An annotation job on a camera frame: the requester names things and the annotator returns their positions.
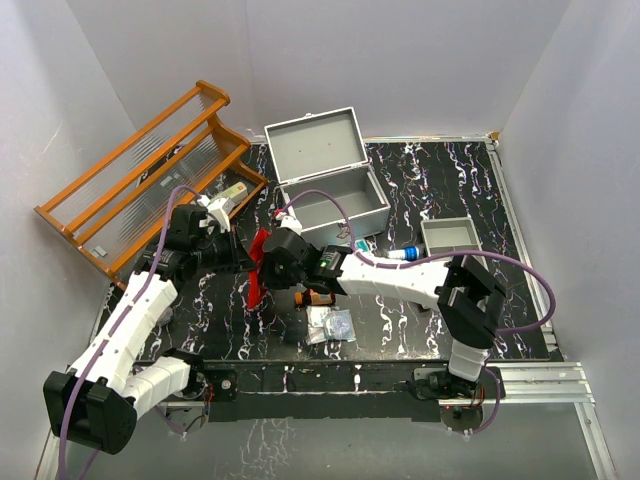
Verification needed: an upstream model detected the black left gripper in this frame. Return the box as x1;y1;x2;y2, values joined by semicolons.
193;224;257;275

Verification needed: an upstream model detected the red first aid pouch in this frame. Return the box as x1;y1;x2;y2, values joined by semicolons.
247;228;270;310

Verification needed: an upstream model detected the brown medicine bottle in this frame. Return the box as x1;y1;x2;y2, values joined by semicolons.
294;289;336;308

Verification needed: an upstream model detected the clear bag of plasters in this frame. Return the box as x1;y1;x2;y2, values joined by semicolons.
306;306;356;345

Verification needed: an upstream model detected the grey plastic tray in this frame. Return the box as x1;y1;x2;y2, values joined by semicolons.
420;217;481;256

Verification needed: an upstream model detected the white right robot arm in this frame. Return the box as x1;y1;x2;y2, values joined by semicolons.
250;227;506;399

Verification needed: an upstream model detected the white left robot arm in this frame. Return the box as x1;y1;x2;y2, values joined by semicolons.
43;198;255;454

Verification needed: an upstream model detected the white medicine box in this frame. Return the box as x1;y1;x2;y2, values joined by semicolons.
212;182;248;209

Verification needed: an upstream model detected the silver metal medicine case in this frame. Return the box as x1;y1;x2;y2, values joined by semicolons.
265;107;390;248

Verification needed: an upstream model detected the blue white tube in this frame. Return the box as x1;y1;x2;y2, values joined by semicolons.
385;244;426;262

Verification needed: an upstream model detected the wooden shelf rack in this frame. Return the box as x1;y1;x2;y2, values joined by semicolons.
34;80;268;287

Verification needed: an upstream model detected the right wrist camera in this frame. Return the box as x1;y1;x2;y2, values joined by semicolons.
274;210;303;235

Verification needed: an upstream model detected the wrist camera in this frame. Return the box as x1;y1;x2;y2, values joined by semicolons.
274;210;303;235
197;195;235;233

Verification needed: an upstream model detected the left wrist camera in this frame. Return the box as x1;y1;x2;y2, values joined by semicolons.
197;195;235;233

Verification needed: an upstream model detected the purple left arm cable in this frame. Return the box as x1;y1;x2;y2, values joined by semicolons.
54;185;211;479

